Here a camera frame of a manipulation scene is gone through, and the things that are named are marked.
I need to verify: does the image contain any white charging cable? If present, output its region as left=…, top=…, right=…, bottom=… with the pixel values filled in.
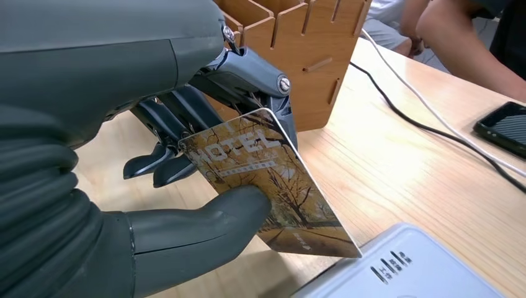
left=361, top=29, right=526, bottom=178

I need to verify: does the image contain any hotel room key card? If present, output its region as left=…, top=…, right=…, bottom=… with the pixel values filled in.
left=179, top=107, right=363, bottom=259

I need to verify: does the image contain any black smartphone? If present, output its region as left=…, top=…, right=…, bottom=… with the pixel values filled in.
left=472, top=101, right=526, bottom=159

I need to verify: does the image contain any black laptop cable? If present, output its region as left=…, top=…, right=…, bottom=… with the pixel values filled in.
left=349, top=61, right=526, bottom=194

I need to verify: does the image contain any grey card reader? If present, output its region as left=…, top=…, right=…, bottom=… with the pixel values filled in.
left=292, top=223, right=506, bottom=298

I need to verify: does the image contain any wooden slotted card organizer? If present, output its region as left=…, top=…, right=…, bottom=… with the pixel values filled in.
left=205, top=0, right=373, bottom=132

